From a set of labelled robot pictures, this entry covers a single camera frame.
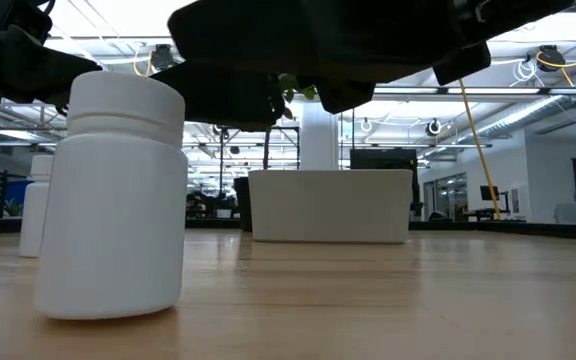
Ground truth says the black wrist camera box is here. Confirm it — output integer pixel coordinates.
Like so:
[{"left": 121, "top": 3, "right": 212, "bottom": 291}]
[{"left": 431, "top": 41, "right": 493, "bottom": 87}]

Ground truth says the white building pillar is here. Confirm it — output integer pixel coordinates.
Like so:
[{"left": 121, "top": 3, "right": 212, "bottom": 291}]
[{"left": 299, "top": 99, "right": 340, "bottom": 171}]

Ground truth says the white rectangular basket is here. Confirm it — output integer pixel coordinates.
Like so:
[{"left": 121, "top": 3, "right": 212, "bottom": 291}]
[{"left": 247, "top": 168, "right": 414, "bottom": 245}]

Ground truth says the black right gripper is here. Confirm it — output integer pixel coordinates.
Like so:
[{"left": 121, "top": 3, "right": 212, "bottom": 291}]
[{"left": 150, "top": 0, "right": 469, "bottom": 133}]

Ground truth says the green leafy plant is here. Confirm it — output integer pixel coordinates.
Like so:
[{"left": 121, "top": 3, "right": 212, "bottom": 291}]
[{"left": 277, "top": 72, "right": 318, "bottom": 120}]

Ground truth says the black perforated box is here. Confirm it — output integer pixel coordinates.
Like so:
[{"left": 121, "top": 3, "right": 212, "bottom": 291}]
[{"left": 349, "top": 148, "right": 419, "bottom": 171}]

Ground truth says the long yellow hanging cable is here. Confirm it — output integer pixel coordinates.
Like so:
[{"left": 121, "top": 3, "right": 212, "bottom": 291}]
[{"left": 457, "top": 78, "right": 503, "bottom": 221}]

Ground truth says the grey office chair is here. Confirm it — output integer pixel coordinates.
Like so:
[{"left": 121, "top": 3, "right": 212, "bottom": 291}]
[{"left": 553, "top": 201, "right": 576, "bottom": 225}]

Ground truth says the blue plastic bin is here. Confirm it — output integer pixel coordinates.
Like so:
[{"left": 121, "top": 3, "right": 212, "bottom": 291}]
[{"left": 6, "top": 179, "right": 34, "bottom": 217}]

